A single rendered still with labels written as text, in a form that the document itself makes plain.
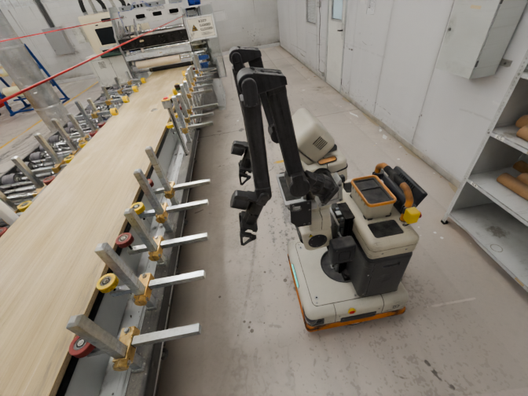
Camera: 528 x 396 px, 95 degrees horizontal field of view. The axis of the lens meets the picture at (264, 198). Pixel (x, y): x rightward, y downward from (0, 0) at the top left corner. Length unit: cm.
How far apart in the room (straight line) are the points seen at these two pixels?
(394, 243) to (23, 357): 155
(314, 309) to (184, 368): 93
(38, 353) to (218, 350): 102
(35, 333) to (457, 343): 217
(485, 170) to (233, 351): 228
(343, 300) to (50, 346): 141
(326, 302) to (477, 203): 169
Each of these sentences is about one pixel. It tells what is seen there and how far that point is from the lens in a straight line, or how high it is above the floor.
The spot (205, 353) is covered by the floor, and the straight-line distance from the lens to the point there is 197.
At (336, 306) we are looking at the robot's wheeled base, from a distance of 168.
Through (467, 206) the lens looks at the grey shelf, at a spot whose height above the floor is 15.
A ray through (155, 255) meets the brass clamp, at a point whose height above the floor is 82.
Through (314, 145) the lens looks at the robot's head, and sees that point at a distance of 98.
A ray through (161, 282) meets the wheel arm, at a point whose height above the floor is 83.
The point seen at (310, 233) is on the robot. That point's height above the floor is 80.
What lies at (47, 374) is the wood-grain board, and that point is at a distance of 124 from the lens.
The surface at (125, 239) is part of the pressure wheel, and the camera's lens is 146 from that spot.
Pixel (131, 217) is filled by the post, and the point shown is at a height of 108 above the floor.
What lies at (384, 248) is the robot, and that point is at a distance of 132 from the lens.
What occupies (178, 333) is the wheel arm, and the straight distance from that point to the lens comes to 110.
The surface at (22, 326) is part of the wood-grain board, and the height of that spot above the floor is 90.
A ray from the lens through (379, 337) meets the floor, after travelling 195.
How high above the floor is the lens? 178
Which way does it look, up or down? 40 degrees down
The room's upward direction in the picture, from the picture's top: 9 degrees counter-clockwise
